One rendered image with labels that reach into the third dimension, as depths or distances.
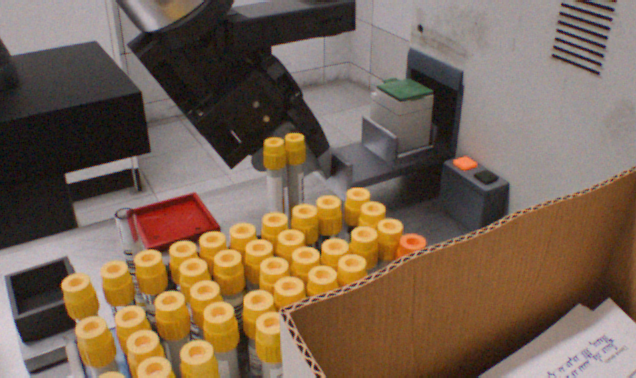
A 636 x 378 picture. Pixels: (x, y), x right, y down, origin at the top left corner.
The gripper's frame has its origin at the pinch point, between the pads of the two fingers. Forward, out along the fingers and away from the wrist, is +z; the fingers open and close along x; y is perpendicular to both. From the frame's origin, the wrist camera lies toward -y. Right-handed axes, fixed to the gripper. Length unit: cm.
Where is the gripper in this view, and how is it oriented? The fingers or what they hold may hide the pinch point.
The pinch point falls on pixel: (326, 162)
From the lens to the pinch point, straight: 54.3
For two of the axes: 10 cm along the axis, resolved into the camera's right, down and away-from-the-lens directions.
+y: -7.5, 6.5, -1.1
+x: 4.9, 4.5, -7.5
